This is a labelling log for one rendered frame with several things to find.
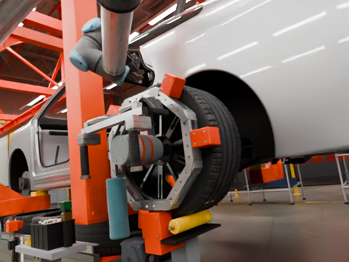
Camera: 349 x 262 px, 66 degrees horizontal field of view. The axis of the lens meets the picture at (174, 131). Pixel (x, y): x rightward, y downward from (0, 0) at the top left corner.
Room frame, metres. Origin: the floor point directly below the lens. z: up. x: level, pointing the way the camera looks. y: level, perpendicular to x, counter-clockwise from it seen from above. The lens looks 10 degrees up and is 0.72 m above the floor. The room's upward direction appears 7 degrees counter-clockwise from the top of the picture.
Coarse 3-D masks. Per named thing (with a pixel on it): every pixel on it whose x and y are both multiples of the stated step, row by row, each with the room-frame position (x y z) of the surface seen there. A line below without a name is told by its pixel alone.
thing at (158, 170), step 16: (160, 128) 1.30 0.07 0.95; (176, 128) 1.24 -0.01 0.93; (176, 144) 1.24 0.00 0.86; (160, 160) 1.37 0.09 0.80; (176, 160) 1.25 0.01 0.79; (144, 176) 1.49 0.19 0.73; (160, 176) 1.33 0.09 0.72; (176, 176) 1.26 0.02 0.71; (144, 192) 1.38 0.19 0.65; (160, 192) 1.34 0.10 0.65
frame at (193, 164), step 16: (144, 96) 1.20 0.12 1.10; (160, 96) 1.14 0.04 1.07; (176, 112) 1.09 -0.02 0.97; (192, 112) 1.09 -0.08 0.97; (112, 128) 1.37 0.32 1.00; (192, 128) 1.09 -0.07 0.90; (112, 160) 1.39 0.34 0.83; (192, 160) 1.05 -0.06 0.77; (112, 176) 1.39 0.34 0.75; (192, 176) 1.11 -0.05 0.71; (128, 192) 1.32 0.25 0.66; (176, 192) 1.12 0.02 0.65; (144, 208) 1.25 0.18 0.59; (160, 208) 1.19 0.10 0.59
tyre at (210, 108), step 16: (192, 96) 1.13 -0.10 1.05; (208, 96) 1.23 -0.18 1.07; (208, 112) 1.10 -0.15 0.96; (224, 112) 1.21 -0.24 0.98; (224, 128) 1.16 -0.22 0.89; (224, 144) 1.14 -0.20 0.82; (240, 144) 1.24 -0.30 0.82; (208, 160) 1.11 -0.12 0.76; (224, 160) 1.14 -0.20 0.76; (128, 176) 1.44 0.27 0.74; (208, 176) 1.11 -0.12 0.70; (224, 176) 1.18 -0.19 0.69; (192, 192) 1.17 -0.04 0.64; (208, 192) 1.16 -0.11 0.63; (224, 192) 1.29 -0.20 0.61; (176, 208) 1.24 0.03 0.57; (192, 208) 1.19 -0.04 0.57; (208, 208) 1.38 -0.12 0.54
